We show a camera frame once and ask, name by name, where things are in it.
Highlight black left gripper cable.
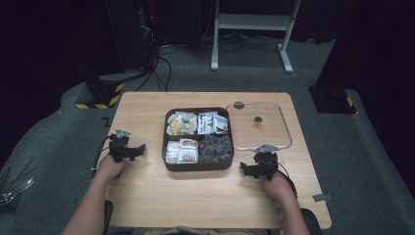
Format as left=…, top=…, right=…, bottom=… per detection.
left=91, top=134, right=114, bottom=179

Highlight white metal stand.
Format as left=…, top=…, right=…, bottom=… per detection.
left=210, top=0, right=302, bottom=74

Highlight clear square lid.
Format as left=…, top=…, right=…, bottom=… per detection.
left=225, top=101, right=294, bottom=153

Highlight person's left hand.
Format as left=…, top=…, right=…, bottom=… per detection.
left=96, top=154, right=129, bottom=181

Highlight person's clothing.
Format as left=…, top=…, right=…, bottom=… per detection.
left=131, top=225, right=272, bottom=235

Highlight brown divided snack box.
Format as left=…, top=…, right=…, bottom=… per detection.
left=161, top=106, right=235, bottom=173

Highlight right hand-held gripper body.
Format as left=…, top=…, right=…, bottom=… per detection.
left=253, top=143, right=282, bottom=182

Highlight black yellow striped base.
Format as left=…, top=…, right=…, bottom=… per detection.
left=74, top=72, right=126, bottom=111

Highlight person's right hand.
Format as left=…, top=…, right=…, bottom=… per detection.
left=261, top=170, right=296, bottom=203

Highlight dark computer tower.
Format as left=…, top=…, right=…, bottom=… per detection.
left=103, top=0, right=159, bottom=72

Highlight pile of yellow white packets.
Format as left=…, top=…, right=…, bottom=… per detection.
left=165, top=111, right=199, bottom=136

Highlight black stand base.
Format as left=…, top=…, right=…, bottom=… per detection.
left=307, top=85, right=357, bottom=115

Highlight pile of dark wrapped snacks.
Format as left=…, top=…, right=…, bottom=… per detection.
left=198, top=133, right=234, bottom=164

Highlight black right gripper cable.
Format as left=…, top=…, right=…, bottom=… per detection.
left=276, top=161, right=299, bottom=199

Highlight black floor cables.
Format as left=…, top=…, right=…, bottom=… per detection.
left=134, top=44, right=173, bottom=93

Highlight pile of white printed packets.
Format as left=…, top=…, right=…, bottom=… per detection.
left=197, top=111, right=230, bottom=135

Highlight pile of white orange packets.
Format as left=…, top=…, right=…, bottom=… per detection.
left=164, top=138, right=200, bottom=165

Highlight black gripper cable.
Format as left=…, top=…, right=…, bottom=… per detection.
left=91, top=134, right=114, bottom=179
left=276, top=161, right=299, bottom=199

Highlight metal tripod legs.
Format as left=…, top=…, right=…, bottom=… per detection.
left=0, top=158, right=37, bottom=208

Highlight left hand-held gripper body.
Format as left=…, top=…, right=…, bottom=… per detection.
left=109, top=128, right=135, bottom=164

